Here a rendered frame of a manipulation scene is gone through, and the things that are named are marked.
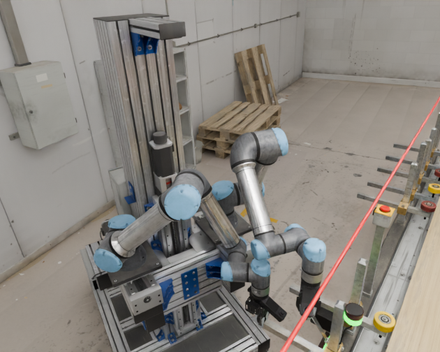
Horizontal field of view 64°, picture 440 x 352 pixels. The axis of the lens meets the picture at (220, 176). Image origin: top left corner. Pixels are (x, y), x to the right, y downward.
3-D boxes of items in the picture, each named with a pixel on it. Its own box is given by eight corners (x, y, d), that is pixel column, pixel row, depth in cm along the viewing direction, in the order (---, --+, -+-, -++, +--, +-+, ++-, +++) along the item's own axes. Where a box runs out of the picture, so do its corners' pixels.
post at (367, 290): (360, 295, 179) (375, 223, 157) (363, 288, 182) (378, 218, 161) (369, 298, 177) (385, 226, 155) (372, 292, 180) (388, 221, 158)
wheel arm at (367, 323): (288, 292, 167) (289, 286, 165) (292, 288, 170) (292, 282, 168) (385, 339, 144) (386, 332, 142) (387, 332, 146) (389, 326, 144)
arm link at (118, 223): (144, 235, 160) (139, 210, 154) (134, 254, 148) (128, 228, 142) (119, 233, 162) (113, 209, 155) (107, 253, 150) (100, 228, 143)
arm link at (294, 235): (274, 226, 130) (288, 244, 121) (301, 219, 133) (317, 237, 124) (274, 242, 134) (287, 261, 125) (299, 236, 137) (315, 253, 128)
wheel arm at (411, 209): (356, 198, 237) (357, 193, 235) (357, 196, 239) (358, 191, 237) (428, 219, 213) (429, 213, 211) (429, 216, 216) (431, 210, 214)
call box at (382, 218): (371, 225, 158) (374, 211, 154) (376, 217, 162) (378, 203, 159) (387, 230, 154) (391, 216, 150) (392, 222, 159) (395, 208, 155)
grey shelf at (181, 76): (122, 200, 404) (92, 61, 329) (170, 167, 471) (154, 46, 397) (152, 209, 383) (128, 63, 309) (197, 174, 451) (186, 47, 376)
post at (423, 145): (405, 204, 248) (420, 142, 225) (406, 202, 250) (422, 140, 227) (411, 206, 246) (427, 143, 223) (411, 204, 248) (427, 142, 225)
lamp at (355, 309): (336, 350, 132) (343, 310, 121) (341, 339, 136) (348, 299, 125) (351, 358, 129) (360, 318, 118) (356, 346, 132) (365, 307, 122)
